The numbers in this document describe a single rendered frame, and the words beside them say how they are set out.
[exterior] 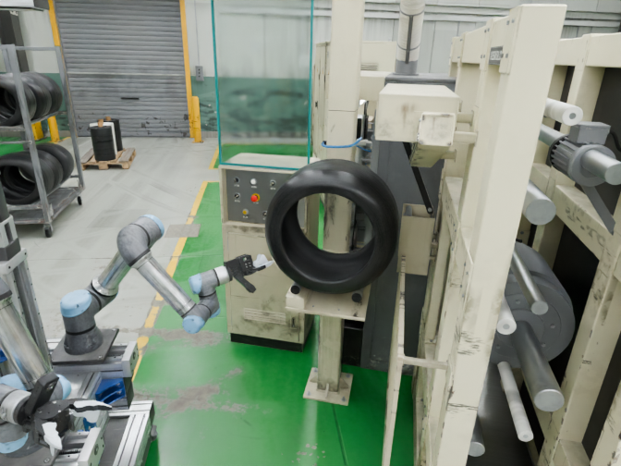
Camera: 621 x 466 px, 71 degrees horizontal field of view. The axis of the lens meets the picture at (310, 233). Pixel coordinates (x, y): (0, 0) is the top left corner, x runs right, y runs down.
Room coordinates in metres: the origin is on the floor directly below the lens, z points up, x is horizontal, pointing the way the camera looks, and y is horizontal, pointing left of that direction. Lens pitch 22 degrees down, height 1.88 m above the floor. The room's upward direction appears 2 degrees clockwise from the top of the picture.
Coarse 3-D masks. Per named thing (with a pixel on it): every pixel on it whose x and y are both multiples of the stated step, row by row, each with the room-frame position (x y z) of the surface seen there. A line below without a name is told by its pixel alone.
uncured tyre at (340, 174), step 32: (320, 160) 1.90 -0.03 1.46; (288, 192) 1.70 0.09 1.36; (320, 192) 1.67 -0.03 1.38; (352, 192) 1.65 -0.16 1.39; (384, 192) 1.72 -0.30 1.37; (288, 224) 1.98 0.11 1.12; (384, 224) 1.62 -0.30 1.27; (288, 256) 1.72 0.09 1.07; (320, 256) 1.95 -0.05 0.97; (352, 256) 1.92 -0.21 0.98; (384, 256) 1.62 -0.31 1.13; (320, 288) 1.67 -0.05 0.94; (352, 288) 1.65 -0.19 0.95
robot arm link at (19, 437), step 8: (0, 424) 0.83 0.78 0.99; (8, 424) 0.84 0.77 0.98; (16, 424) 0.86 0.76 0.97; (0, 432) 0.83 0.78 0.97; (8, 432) 0.84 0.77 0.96; (16, 432) 0.85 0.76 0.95; (24, 432) 0.87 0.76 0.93; (0, 440) 0.83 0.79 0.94; (8, 440) 0.84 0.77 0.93; (16, 440) 0.85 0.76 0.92; (24, 440) 0.86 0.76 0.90; (0, 448) 0.83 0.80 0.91; (8, 448) 0.83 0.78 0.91; (16, 448) 0.84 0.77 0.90
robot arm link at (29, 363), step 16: (0, 288) 1.02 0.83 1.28; (0, 304) 1.00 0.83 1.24; (0, 320) 0.99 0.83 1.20; (16, 320) 1.01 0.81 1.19; (0, 336) 0.98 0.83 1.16; (16, 336) 0.99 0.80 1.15; (16, 352) 0.97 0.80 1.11; (32, 352) 0.99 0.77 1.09; (16, 368) 0.96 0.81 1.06; (32, 368) 0.97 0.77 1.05; (48, 368) 1.01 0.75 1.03; (32, 384) 0.96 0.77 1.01; (64, 384) 1.01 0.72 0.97
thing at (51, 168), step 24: (0, 48) 4.23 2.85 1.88; (24, 48) 5.41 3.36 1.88; (48, 48) 5.46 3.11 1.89; (24, 72) 5.14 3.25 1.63; (0, 96) 4.92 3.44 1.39; (24, 96) 4.28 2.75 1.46; (48, 96) 4.90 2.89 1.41; (0, 120) 4.54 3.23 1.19; (24, 120) 4.24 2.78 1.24; (72, 120) 5.48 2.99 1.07; (24, 144) 5.36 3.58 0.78; (48, 144) 5.19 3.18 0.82; (72, 144) 5.47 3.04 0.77; (0, 168) 4.53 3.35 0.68; (24, 168) 4.30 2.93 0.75; (48, 168) 4.51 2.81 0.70; (72, 168) 5.27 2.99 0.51; (24, 192) 4.56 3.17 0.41; (48, 192) 4.49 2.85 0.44; (72, 192) 5.25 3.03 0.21; (24, 216) 4.35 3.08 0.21; (48, 216) 4.25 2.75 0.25
